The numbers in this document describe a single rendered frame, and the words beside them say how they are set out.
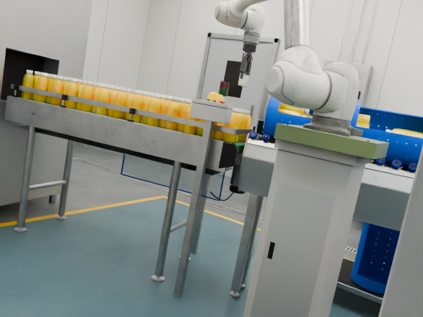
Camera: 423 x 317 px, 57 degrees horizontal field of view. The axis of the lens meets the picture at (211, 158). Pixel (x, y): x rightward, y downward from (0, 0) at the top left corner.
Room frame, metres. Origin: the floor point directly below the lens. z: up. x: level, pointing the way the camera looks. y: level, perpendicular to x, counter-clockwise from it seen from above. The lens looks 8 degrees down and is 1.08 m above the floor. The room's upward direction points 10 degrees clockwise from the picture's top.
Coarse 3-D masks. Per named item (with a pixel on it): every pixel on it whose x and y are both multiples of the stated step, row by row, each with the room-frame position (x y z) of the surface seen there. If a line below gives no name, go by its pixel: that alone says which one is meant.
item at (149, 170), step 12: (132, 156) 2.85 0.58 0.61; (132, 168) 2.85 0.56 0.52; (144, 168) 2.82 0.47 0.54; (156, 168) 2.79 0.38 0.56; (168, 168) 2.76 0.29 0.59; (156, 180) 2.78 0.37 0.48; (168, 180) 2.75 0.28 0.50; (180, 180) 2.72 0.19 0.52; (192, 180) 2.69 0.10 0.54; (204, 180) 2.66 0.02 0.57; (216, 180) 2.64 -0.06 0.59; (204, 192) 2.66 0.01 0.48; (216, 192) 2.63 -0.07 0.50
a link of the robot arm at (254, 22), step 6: (252, 6) 2.20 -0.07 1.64; (258, 6) 2.20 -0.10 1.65; (252, 12) 2.18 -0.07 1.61; (258, 12) 2.19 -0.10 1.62; (246, 18) 2.16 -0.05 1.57; (252, 18) 2.18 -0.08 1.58; (258, 18) 2.19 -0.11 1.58; (246, 24) 2.17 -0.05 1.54; (252, 24) 2.18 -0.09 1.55; (258, 24) 2.19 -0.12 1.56; (246, 30) 2.21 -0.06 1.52; (252, 30) 2.20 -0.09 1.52; (258, 30) 2.20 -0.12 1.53
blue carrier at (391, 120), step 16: (272, 112) 2.13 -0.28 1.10; (368, 112) 2.19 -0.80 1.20; (384, 112) 2.14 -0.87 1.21; (272, 128) 2.15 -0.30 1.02; (368, 128) 1.97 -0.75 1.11; (384, 128) 2.20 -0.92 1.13; (400, 128) 2.17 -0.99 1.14; (416, 128) 2.14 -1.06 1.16; (400, 144) 1.92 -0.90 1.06; (416, 144) 1.90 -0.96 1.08; (400, 160) 1.96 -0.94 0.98; (416, 160) 1.93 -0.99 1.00
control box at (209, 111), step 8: (192, 104) 2.07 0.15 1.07; (200, 104) 2.05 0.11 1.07; (208, 104) 2.04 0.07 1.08; (216, 104) 2.02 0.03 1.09; (224, 104) 2.01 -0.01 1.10; (192, 112) 2.06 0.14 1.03; (200, 112) 2.05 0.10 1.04; (208, 112) 2.04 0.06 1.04; (216, 112) 2.02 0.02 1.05; (224, 112) 2.01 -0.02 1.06; (208, 120) 2.03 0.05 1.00; (216, 120) 2.02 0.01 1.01; (224, 120) 2.01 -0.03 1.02
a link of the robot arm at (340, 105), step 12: (336, 72) 1.54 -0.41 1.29; (348, 72) 1.54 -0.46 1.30; (336, 84) 1.51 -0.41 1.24; (348, 84) 1.53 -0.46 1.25; (336, 96) 1.51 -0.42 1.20; (348, 96) 1.53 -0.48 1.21; (324, 108) 1.53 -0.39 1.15; (336, 108) 1.53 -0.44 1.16; (348, 108) 1.54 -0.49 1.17; (348, 120) 1.56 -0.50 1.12
